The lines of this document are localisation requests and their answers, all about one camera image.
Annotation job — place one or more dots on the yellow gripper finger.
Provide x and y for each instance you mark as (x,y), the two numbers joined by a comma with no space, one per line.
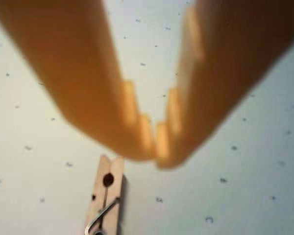
(230,63)
(71,68)

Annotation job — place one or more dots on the wooden clothespin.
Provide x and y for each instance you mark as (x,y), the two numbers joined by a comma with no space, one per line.
(116,169)

